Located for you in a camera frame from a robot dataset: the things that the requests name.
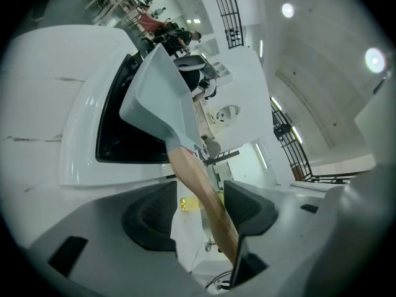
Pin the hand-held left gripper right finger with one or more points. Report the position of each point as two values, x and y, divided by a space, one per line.
309 234

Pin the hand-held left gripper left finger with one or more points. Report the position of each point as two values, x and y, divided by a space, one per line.
102 227

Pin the white induction cooker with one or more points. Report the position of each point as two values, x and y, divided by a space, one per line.
77 135

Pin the black metal railing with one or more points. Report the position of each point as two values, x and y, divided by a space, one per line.
328 178

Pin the ceiling tube light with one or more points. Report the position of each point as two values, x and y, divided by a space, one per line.
261 48
276 103
260 155
297 134

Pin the grey shell chair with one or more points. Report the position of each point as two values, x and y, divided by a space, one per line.
213 145

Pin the white vanity desk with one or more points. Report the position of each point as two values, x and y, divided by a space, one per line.
216 128

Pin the white marble square table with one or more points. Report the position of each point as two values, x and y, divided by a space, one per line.
34 104

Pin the oval vanity mirror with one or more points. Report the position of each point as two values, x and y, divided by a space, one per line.
227 114

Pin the round ceiling lamp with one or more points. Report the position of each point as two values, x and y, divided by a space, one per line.
287 10
375 60

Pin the black window grille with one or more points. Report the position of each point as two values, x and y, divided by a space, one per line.
234 37

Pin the pink tablecloth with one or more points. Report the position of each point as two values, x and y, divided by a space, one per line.
148 22

